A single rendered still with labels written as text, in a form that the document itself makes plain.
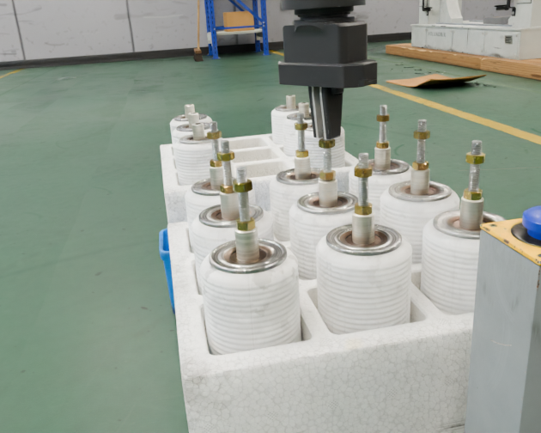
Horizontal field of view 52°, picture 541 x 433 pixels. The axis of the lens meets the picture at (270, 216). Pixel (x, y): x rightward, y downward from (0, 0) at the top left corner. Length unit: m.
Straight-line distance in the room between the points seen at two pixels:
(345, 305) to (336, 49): 0.26
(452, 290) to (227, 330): 0.23
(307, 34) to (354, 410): 0.38
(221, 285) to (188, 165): 0.55
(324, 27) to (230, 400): 0.38
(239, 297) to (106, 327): 0.49
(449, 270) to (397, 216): 0.12
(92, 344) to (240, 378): 0.46
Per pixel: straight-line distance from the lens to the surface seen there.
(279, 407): 0.54
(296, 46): 0.63
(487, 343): 0.47
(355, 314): 0.55
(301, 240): 0.65
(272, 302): 0.51
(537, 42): 3.94
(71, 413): 0.80
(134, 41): 6.84
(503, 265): 0.43
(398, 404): 0.58
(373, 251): 0.53
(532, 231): 0.43
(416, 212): 0.67
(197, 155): 1.02
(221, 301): 0.52
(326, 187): 0.65
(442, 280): 0.60
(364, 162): 0.53
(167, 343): 0.89
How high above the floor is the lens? 0.48
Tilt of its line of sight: 21 degrees down
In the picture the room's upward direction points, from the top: 4 degrees counter-clockwise
